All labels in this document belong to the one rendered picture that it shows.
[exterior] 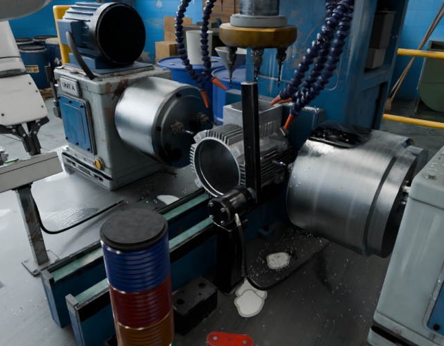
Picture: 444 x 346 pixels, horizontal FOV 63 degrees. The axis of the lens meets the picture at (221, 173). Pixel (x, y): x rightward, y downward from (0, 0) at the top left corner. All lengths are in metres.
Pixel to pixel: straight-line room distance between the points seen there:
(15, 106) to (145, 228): 0.61
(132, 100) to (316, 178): 0.60
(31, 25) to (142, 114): 6.09
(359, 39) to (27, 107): 0.78
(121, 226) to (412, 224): 0.46
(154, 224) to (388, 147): 0.49
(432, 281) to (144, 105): 0.78
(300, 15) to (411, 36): 4.94
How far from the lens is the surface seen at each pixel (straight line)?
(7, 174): 0.87
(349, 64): 1.00
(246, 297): 0.85
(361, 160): 0.70
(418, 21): 5.95
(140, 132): 1.05
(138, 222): 0.34
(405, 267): 0.70
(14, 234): 1.16
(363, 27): 0.99
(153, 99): 1.04
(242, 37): 0.83
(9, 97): 0.90
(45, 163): 0.89
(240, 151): 0.82
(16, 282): 0.99
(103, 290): 0.71
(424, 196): 0.62
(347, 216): 0.70
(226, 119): 0.93
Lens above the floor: 1.41
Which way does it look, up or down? 27 degrees down
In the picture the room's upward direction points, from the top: 1 degrees clockwise
